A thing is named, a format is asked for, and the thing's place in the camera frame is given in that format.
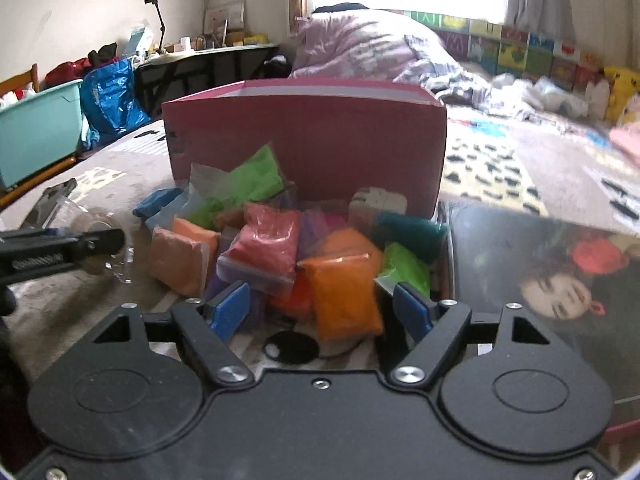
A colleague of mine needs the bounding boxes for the clear plastic cup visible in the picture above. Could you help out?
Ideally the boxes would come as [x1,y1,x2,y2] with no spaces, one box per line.
[49,194,139,284]

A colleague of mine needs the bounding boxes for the yellow plush toy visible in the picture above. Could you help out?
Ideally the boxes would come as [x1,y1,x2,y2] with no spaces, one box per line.
[602,65,640,127]

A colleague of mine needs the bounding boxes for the pink cloth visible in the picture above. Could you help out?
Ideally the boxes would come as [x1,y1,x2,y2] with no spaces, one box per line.
[608,122,640,167]

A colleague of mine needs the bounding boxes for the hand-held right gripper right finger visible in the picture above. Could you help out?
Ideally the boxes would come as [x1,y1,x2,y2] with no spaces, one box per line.
[389,283,551,387]

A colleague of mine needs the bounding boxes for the pile of colored clay packets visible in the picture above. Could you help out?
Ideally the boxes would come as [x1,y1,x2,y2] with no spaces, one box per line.
[132,144,451,342]

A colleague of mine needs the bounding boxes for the glossy picture book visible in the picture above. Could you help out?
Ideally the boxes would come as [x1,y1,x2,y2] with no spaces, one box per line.
[436,201,640,413]

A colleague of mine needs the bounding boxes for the purple quilt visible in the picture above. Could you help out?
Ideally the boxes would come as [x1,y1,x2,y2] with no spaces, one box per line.
[290,6,467,97]

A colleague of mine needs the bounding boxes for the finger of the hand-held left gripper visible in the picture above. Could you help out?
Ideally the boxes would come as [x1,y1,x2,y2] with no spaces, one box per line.
[65,228,126,268]
[22,178,79,229]

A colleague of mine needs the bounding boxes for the blue plastic bag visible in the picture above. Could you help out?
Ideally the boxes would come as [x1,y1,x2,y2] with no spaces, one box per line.
[80,57,152,149]

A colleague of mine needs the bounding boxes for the colorful foam wall panels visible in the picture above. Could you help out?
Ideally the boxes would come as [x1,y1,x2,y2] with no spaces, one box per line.
[404,9,617,92]

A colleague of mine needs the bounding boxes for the pink cardboard box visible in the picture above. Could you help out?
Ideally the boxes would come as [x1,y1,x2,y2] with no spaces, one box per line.
[161,78,447,221]

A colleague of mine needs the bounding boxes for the red bag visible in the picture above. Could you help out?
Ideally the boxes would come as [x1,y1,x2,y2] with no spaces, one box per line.
[45,58,94,87]

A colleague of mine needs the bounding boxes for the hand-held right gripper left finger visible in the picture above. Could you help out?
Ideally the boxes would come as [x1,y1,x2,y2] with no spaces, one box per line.
[92,281,254,389]

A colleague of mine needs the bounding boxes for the black desk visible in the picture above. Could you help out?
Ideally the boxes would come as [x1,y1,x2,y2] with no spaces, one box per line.
[135,42,281,117]

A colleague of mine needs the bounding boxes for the white crumpled clothes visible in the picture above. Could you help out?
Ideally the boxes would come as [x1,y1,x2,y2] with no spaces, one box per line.
[479,72,592,122]

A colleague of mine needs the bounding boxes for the framed picture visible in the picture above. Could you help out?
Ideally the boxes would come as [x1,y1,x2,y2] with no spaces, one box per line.
[204,0,247,37]

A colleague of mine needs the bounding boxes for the teal plastic storage bin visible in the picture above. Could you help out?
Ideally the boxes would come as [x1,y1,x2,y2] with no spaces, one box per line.
[0,79,85,192]

